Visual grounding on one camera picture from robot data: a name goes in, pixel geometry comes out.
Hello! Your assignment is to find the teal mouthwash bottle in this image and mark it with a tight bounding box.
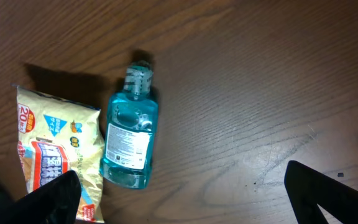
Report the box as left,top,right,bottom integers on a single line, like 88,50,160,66
99,60,158,189

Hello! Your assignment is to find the yellow snack bag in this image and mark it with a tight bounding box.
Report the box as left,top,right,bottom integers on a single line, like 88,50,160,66
17,86,104,223

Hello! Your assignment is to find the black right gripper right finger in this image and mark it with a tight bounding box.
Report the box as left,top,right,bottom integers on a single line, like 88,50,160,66
284,161,358,223

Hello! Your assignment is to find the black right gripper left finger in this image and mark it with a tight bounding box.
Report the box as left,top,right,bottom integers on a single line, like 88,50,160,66
0,170,81,224

